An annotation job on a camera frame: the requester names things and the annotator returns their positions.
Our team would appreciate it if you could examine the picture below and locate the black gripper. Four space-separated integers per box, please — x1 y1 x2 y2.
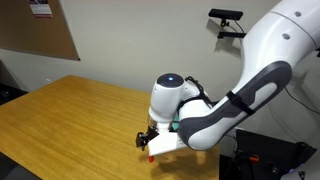
135 126 160 152

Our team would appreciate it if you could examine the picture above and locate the teal plastic bowl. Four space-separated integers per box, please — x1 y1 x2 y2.
170 114 182 132

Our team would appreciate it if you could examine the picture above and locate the orange and black clamp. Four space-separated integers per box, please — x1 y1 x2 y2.
235 150 261 165

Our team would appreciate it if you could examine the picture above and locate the brown cork board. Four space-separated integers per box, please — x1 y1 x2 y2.
0 0 81 62

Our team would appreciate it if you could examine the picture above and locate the paper poster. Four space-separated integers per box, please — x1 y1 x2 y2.
28 0 54 19

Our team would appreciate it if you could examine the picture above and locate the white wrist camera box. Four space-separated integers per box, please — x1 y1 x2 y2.
147 130 188 157

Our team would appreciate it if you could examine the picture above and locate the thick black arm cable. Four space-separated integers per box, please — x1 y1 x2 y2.
176 75 220 111

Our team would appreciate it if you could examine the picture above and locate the black velcro strap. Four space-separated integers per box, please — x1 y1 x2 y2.
226 90 256 116

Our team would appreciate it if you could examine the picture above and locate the black camera bracket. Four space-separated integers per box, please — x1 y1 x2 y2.
217 18 248 40

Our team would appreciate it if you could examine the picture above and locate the black wall camera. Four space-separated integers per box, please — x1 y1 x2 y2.
208 8 244 20

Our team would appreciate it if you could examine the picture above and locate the thin black cable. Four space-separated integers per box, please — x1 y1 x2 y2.
284 86 320 115

